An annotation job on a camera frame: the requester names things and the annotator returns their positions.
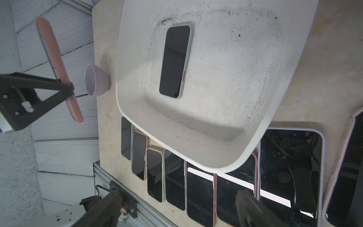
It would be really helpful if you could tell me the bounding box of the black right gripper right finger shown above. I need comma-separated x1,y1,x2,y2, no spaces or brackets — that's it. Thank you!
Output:
235,190,287,227

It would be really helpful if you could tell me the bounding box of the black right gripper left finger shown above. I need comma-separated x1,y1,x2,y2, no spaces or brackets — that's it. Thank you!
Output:
74,191,123,227

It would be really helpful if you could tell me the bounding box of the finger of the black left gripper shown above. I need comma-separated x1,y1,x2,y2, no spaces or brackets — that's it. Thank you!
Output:
1,72,74,131

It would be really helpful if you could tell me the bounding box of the black phone cream case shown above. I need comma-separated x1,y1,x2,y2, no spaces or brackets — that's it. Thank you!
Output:
146,147,165,203

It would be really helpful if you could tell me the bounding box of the black phone pink case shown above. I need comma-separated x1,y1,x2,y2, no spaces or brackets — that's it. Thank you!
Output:
186,163,214,227
323,108,363,227

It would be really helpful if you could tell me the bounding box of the black phone pink edge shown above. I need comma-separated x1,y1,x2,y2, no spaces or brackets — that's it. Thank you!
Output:
258,127,326,227

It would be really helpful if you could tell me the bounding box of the cracked phone pink case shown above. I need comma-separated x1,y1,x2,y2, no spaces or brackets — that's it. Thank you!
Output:
131,130,149,181

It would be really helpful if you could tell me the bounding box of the black phone green case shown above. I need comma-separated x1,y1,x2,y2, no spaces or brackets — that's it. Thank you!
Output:
164,149,186,211

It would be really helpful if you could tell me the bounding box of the black phone lilac case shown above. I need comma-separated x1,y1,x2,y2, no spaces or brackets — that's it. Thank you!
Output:
121,117,133,160

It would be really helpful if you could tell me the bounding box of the white plastic storage box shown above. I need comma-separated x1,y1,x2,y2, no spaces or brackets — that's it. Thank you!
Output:
115,1,318,173

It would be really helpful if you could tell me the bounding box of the black phone mint case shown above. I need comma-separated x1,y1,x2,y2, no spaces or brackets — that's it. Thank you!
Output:
159,23,194,99

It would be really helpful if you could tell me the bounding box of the lilac ceramic bowl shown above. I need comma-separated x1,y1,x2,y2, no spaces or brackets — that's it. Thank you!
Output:
85,64,111,97

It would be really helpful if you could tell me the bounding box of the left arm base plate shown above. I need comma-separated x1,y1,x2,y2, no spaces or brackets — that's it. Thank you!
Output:
110,181,138,218

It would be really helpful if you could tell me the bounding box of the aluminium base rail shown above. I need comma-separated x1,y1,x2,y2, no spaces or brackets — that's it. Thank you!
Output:
93,162,175,227

